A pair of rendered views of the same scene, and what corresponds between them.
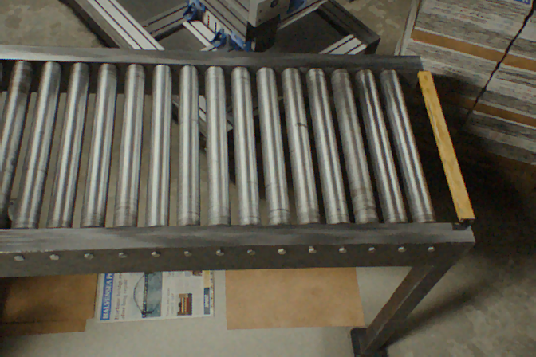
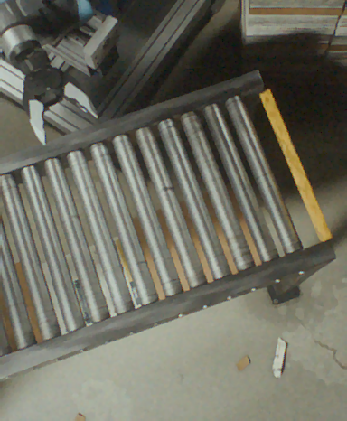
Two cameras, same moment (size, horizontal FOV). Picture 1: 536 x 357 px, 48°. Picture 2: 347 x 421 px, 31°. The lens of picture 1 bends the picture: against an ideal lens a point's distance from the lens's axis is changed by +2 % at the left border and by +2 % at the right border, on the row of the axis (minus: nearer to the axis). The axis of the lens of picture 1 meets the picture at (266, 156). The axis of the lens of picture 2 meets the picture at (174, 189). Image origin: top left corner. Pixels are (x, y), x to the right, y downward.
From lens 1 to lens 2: 0.68 m
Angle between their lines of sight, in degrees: 20
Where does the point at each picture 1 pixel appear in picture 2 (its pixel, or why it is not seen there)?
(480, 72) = (325, 25)
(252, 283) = not seen: hidden behind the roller
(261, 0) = (92, 51)
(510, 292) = not seen: outside the picture
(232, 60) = (87, 138)
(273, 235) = (171, 307)
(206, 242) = (119, 332)
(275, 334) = not seen: hidden behind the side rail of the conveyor
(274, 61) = (125, 126)
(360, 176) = (229, 225)
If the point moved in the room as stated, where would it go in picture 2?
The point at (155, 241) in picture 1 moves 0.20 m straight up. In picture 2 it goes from (79, 344) to (62, 341)
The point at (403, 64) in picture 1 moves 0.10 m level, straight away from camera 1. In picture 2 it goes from (245, 87) to (249, 53)
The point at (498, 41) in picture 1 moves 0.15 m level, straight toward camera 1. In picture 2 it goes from (333, 2) to (322, 45)
